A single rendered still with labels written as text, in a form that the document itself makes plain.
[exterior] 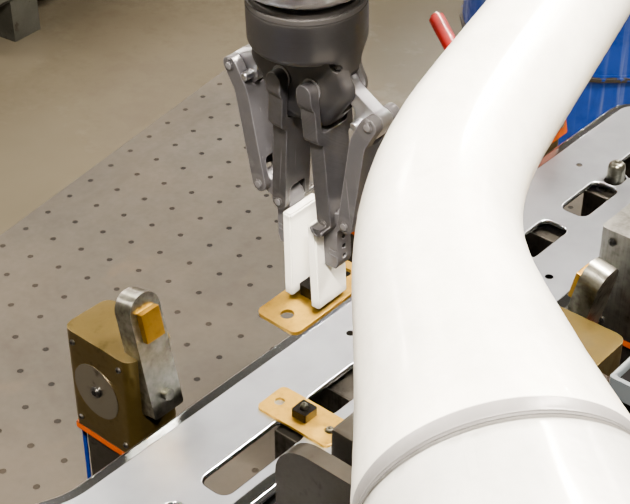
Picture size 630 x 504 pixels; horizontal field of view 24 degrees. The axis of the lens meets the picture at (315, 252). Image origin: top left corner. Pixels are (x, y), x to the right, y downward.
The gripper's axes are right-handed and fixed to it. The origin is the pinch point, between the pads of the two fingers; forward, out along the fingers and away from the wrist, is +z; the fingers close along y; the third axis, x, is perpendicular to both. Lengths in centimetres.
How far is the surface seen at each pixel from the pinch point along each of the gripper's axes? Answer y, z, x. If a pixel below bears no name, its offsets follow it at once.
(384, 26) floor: 182, 144, -227
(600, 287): -3.5, 22.4, -33.7
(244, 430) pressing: 14.5, 30.8, -5.6
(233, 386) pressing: 19.5, 31.0, -9.3
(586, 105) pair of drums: 92, 116, -190
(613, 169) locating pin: 13, 32, -63
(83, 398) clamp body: 31.5, 33.9, -1.0
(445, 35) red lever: 42, 28, -70
